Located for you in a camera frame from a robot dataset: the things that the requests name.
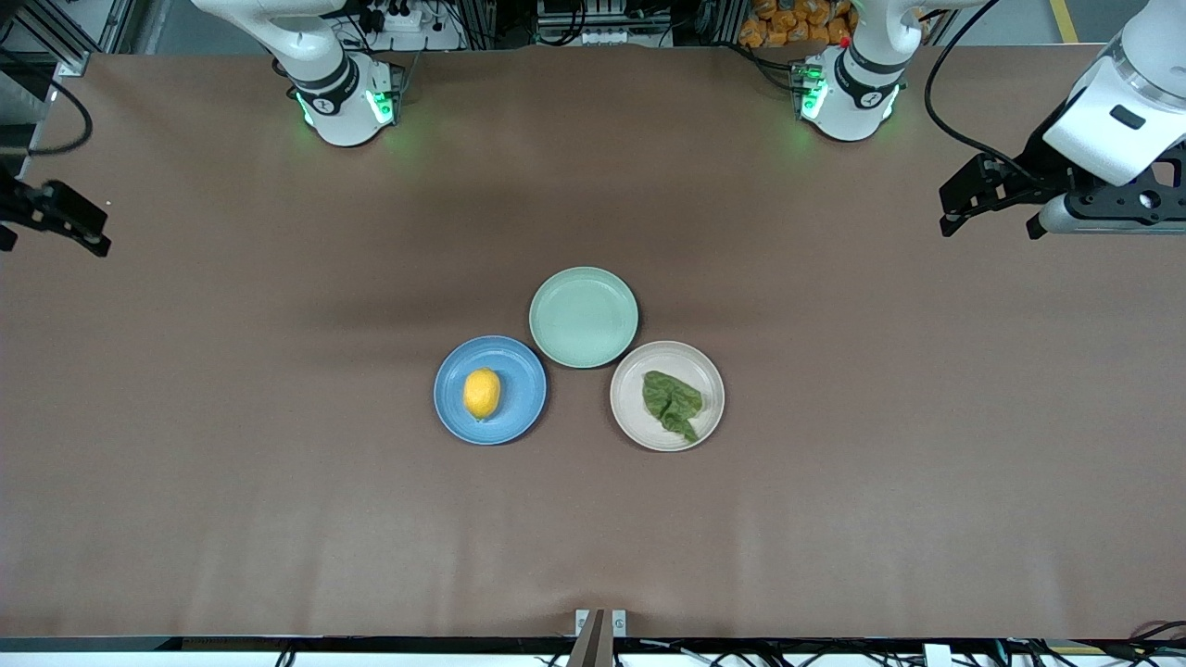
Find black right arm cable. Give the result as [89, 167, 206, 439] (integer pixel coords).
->
[0, 56, 94, 158]

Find yellow lemon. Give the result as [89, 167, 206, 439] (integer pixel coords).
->
[462, 368, 502, 422]

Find blue plate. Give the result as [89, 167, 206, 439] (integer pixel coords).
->
[433, 334, 549, 447]

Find green lettuce leaf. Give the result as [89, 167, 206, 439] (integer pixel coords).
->
[641, 371, 705, 444]

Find black base cable bundle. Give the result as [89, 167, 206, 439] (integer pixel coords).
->
[739, 41, 809, 95]

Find white power strip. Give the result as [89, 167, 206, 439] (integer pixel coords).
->
[357, 0, 438, 34]

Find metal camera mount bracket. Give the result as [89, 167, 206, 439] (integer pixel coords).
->
[566, 608, 628, 667]

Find bag of orange items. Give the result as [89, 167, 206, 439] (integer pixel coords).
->
[738, 0, 858, 50]

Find beige plate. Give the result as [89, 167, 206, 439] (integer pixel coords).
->
[609, 340, 726, 453]

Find mint green plate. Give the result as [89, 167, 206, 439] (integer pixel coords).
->
[528, 266, 640, 370]

